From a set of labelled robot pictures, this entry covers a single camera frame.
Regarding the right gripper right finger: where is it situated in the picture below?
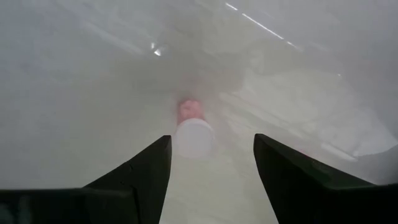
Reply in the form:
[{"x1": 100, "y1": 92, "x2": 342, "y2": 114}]
[{"x1": 252, "y1": 133, "x2": 374, "y2": 224}]

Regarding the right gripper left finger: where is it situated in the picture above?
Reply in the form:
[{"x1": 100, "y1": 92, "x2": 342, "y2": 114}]
[{"x1": 83, "y1": 134, "x2": 173, "y2": 224}]

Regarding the pink pill bottle white cap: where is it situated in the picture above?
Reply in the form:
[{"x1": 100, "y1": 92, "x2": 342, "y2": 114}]
[{"x1": 172, "y1": 98, "x2": 216, "y2": 159}]

